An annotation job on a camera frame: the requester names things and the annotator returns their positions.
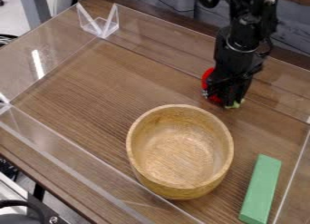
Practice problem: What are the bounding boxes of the clear acrylic enclosure walls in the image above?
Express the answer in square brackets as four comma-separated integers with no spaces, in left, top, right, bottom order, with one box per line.
[0,5,310,224]

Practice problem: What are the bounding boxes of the red felt strawberry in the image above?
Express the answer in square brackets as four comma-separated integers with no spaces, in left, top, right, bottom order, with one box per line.
[200,67,245,110]

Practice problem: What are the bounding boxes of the wooden bowl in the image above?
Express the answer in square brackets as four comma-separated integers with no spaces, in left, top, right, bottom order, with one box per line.
[125,104,233,200]

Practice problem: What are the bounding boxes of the black metal bracket with cable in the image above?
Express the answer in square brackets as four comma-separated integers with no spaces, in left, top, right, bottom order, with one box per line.
[0,197,70,224]

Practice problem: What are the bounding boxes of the clear acrylic corner bracket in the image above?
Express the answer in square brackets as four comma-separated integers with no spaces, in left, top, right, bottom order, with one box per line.
[76,3,120,39]

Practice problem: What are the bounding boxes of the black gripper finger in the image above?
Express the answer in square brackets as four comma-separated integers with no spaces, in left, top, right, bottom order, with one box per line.
[224,79,252,109]
[204,77,225,101]

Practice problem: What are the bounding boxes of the green rectangular block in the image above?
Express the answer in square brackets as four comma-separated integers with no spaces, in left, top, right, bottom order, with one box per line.
[239,154,281,224]

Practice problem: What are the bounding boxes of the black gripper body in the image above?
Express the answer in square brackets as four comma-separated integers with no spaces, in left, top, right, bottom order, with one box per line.
[204,24,269,93]

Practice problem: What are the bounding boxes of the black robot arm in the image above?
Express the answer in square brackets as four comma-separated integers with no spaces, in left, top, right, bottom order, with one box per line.
[198,0,277,109]

